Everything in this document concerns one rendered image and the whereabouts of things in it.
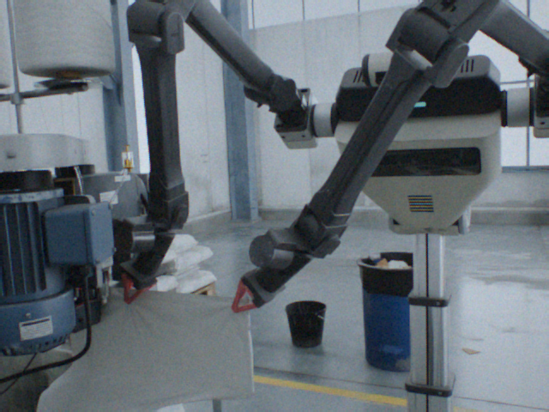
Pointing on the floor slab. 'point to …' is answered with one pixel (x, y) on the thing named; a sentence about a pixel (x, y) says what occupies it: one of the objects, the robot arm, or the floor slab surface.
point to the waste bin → (387, 310)
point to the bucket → (306, 322)
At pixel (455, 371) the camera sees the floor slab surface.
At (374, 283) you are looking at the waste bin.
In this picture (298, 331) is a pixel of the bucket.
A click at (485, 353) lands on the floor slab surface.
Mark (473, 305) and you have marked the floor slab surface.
